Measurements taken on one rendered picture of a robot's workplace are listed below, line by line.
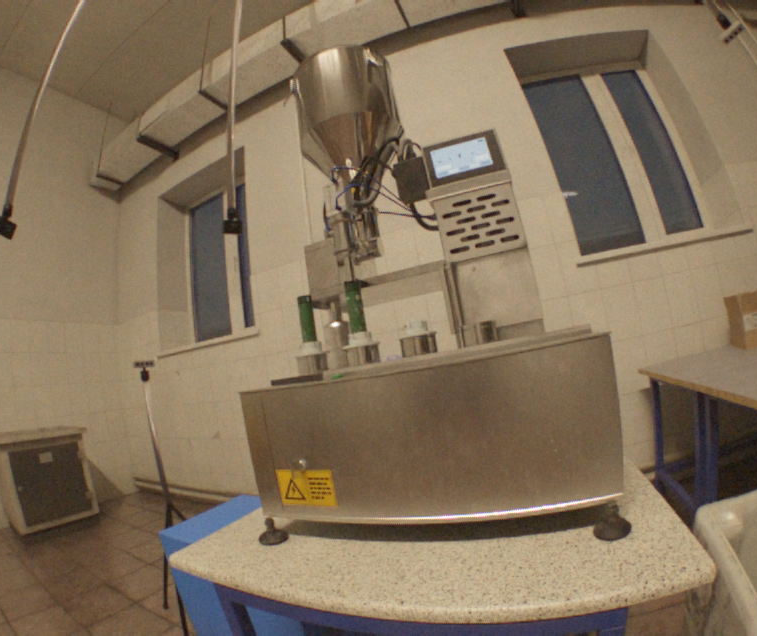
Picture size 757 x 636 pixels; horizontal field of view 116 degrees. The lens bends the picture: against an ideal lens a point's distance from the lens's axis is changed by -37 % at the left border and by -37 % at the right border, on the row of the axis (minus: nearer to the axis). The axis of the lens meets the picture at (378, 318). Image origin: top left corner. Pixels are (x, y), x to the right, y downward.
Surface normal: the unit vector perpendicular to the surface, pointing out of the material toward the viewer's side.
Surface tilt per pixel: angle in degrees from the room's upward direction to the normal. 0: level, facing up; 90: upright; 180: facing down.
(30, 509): 90
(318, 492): 90
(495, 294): 90
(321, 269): 90
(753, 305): 107
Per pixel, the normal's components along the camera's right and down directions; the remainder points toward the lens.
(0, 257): 0.92, -0.19
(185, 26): 0.16, 0.98
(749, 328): -0.64, 0.01
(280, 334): -0.36, -0.05
